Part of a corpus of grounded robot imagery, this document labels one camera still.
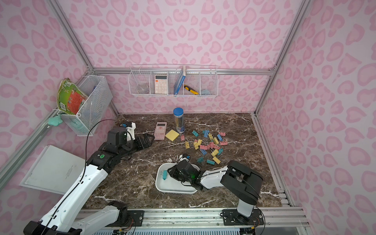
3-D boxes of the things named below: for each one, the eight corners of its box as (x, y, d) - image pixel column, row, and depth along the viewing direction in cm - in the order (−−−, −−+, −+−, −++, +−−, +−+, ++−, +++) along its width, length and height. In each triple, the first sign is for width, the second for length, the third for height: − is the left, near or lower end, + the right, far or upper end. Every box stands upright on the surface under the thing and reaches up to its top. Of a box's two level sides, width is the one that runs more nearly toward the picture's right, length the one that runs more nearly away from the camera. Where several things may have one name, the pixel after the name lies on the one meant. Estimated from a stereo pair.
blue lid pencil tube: (175, 133, 110) (172, 114, 95) (176, 126, 114) (173, 107, 99) (184, 133, 110) (183, 114, 95) (185, 126, 114) (183, 107, 99)
